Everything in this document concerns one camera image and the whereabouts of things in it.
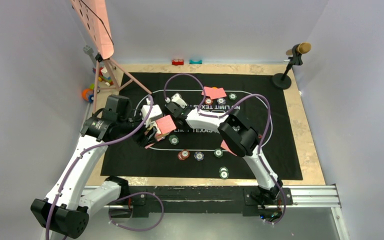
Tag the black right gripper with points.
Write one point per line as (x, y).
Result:
(184, 108)

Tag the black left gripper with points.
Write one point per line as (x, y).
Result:
(144, 139)

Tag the red-backed card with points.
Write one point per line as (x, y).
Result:
(225, 147)
(218, 93)
(150, 145)

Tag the red playing card box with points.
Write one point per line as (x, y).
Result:
(161, 127)

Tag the green chips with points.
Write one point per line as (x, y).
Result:
(224, 173)
(232, 96)
(173, 139)

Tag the red chips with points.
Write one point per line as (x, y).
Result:
(208, 102)

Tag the red chip stack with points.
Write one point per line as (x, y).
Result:
(183, 155)

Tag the blue chip stack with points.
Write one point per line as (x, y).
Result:
(199, 156)

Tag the green chip stack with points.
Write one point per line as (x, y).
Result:
(218, 152)

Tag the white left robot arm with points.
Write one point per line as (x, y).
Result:
(65, 211)

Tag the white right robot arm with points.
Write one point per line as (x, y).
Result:
(240, 136)

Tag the black poker table mat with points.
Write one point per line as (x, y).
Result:
(263, 104)

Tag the red toy block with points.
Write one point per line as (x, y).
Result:
(177, 62)

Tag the teal toy block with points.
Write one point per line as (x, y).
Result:
(195, 61)

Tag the colourful toy block pile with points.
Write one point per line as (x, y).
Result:
(105, 77)

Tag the gold microphone on stand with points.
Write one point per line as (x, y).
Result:
(282, 80)

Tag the pink music stand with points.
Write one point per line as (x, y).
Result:
(94, 16)

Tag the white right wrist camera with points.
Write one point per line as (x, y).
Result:
(177, 98)

